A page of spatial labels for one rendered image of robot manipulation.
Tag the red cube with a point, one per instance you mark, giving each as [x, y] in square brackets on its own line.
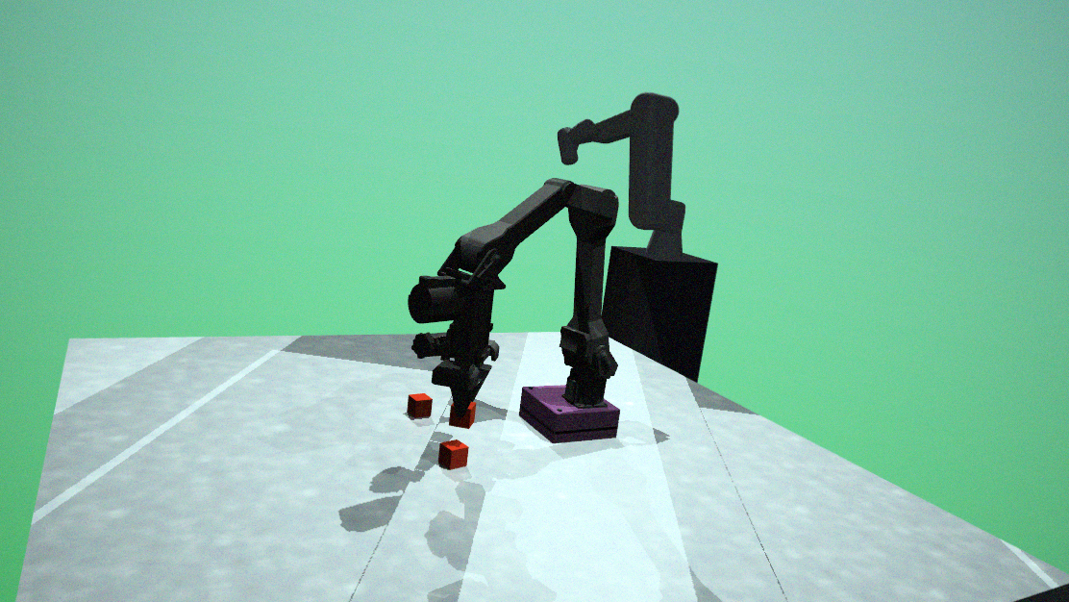
[419, 405]
[453, 454]
[465, 422]

